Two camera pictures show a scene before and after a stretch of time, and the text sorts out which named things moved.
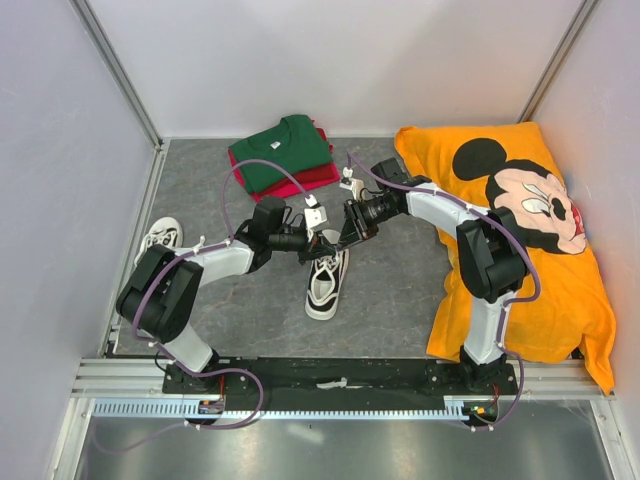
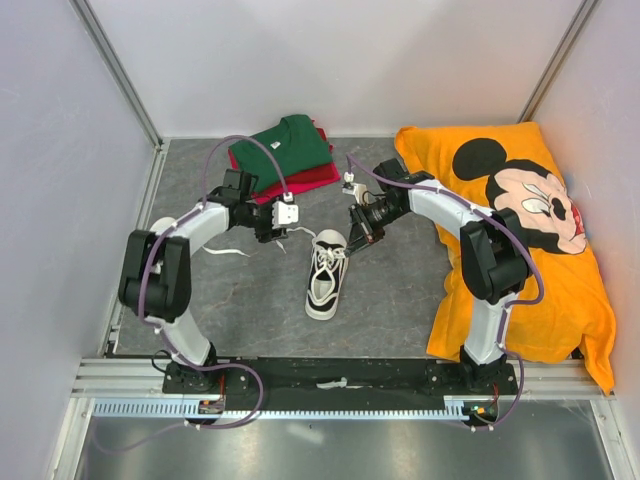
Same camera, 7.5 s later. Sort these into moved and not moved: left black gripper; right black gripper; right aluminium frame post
Moved: left black gripper
Not moved: right black gripper; right aluminium frame post
